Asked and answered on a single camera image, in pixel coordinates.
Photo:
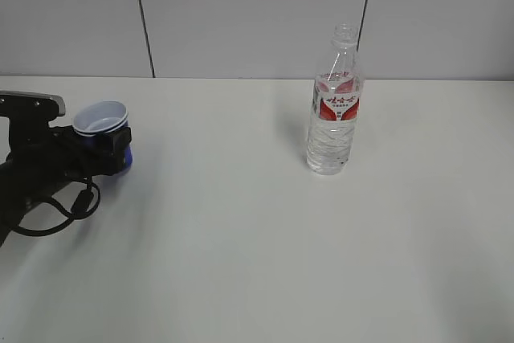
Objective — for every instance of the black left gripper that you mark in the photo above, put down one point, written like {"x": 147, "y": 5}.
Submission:
{"x": 44, "y": 158}

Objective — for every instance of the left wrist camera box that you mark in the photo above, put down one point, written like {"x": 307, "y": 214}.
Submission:
{"x": 31, "y": 106}

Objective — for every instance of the blue paper cup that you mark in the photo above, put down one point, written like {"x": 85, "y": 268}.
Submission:
{"x": 101, "y": 117}

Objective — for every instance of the clear Wahaha water bottle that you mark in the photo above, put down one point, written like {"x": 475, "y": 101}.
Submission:
{"x": 338, "y": 85}

